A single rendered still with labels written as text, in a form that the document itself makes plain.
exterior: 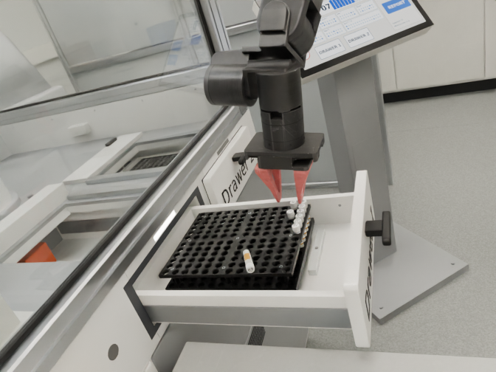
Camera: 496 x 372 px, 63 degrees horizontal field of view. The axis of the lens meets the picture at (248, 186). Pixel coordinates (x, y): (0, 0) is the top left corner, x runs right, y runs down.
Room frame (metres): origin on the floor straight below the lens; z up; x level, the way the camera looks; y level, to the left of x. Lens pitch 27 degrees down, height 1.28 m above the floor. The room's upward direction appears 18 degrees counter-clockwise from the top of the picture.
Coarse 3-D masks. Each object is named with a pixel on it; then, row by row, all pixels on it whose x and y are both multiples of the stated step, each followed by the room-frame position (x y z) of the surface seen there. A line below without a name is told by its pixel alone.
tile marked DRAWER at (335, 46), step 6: (330, 42) 1.29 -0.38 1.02; (336, 42) 1.29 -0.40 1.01; (318, 48) 1.27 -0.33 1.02; (324, 48) 1.27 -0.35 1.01; (330, 48) 1.27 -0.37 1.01; (336, 48) 1.27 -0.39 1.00; (342, 48) 1.27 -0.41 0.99; (318, 54) 1.26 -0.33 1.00; (324, 54) 1.26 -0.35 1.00; (330, 54) 1.26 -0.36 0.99; (336, 54) 1.26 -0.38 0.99
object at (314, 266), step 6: (318, 234) 0.59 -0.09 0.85; (324, 234) 0.59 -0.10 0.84; (318, 240) 0.57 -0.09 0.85; (318, 246) 0.56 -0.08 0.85; (312, 252) 0.55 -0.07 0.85; (318, 252) 0.54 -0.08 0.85; (312, 258) 0.53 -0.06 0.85; (318, 258) 0.53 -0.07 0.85; (312, 264) 0.52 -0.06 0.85; (318, 264) 0.52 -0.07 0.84; (312, 270) 0.50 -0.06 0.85
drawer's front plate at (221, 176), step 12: (240, 132) 1.00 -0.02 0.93; (240, 144) 0.96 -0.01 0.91; (228, 156) 0.89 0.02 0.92; (216, 168) 0.82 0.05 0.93; (228, 168) 0.87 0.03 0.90; (240, 168) 0.92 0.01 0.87; (252, 168) 0.99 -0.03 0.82; (204, 180) 0.79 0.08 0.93; (216, 180) 0.80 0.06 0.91; (228, 180) 0.85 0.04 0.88; (240, 180) 0.90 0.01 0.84; (216, 192) 0.79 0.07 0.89; (228, 192) 0.83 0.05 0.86; (240, 192) 0.89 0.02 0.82
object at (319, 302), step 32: (320, 224) 0.63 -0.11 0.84; (160, 256) 0.61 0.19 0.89; (160, 288) 0.58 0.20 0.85; (320, 288) 0.47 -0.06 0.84; (160, 320) 0.51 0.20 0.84; (192, 320) 0.48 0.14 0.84; (224, 320) 0.46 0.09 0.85; (256, 320) 0.44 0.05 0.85; (288, 320) 0.42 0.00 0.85; (320, 320) 0.40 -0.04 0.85
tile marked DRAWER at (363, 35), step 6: (360, 30) 1.32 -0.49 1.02; (366, 30) 1.32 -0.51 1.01; (342, 36) 1.30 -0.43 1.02; (348, 36) 1.30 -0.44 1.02; (354, 36) 1.30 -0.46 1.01; (360, 36) 1.30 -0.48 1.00; (366, 36) 1.31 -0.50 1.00; (372, 36) 1.31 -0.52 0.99; (348, 42) 1.29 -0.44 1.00; (354, 42) 1.29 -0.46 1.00; (360, 42) 1.29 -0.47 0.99
